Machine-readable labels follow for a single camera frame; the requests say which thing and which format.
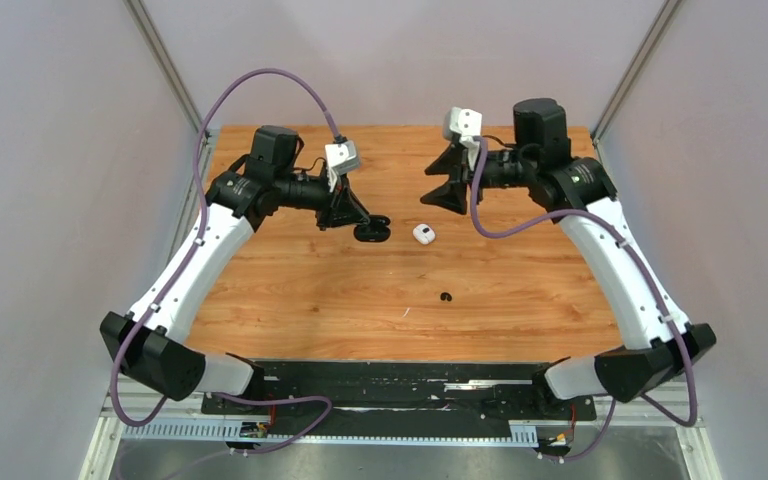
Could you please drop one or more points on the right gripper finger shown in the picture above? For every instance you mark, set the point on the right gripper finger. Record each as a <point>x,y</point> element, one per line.
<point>452,161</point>
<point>451,195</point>

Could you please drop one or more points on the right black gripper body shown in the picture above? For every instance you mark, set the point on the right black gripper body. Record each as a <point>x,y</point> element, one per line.
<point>467,176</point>

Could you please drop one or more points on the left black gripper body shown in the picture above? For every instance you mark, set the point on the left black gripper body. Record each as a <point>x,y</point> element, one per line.
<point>338,198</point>

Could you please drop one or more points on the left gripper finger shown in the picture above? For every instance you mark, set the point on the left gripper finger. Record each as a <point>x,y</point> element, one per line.
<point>351,209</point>
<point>338,220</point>

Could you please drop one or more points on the black oval case cover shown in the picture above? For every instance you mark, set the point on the black oval case cover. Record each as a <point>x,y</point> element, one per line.
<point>377,230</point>

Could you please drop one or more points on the white earbud charging case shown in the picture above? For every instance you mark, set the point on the white earbud charging case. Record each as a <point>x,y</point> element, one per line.
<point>424,234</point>

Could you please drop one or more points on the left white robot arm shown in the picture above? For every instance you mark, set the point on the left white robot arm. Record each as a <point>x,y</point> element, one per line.
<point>147,343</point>

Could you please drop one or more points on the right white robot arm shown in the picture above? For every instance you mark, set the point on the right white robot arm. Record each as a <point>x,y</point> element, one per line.
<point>659,341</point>

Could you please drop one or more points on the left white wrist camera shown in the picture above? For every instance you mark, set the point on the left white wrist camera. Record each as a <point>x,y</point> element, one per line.
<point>340,159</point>

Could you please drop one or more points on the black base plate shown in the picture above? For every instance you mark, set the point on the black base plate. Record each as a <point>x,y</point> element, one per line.
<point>498,390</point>

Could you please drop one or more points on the slotted cable duct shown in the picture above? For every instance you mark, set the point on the slotted cable duct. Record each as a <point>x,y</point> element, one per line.
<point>424,428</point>

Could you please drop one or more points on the right aluminium frame post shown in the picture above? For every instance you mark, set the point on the right aluminium frame post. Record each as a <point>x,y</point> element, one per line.
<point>653,36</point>

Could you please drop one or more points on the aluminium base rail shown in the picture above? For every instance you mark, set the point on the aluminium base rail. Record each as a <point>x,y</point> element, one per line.
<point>696,453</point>

